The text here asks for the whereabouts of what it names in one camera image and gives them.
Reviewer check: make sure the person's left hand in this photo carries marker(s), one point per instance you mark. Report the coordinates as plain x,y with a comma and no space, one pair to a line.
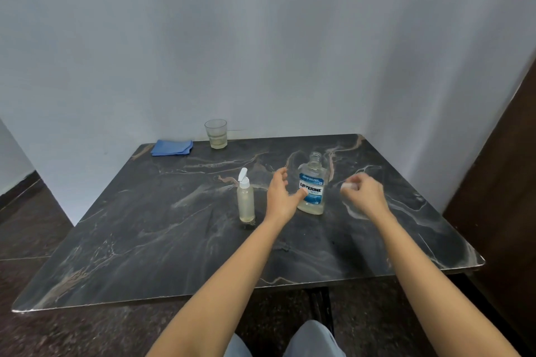
279,204

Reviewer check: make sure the person's right hand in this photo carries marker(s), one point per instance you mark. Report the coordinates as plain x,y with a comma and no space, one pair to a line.
369,200

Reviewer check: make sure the person's left thumb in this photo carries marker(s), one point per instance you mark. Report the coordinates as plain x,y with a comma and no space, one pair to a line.
300,195

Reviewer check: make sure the person's right fingers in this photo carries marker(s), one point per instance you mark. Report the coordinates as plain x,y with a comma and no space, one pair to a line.
356,179

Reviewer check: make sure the white bottle cap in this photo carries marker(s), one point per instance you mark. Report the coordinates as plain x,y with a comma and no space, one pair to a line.
346,187

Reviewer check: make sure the person's right forearm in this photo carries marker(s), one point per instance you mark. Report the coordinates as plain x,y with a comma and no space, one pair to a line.
431,285

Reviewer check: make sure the person's left forearm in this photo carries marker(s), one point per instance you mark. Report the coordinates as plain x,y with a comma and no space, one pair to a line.
226,289

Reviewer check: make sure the clear blue-labelled mouthwash bottle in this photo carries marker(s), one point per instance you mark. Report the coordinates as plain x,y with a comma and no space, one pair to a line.
313,179

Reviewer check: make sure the small clear spray bottle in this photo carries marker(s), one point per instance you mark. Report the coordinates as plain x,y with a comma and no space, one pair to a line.
245,202

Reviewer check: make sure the clear drinking glass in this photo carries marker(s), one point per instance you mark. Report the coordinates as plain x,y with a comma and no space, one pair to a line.
216,134

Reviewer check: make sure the folded blue cloth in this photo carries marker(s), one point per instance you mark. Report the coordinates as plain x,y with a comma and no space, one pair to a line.
171,147

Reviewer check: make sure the dark brown wooden door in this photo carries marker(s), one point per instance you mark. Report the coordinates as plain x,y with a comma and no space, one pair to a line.
498,210

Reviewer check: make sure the person's grey trousers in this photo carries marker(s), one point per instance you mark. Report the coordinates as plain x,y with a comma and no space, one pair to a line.
314,341

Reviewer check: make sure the dark table pedestal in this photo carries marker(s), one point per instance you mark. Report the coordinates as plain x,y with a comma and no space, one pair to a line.
320,306

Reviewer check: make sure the dark wall skirting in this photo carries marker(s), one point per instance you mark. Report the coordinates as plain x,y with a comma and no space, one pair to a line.
19,190

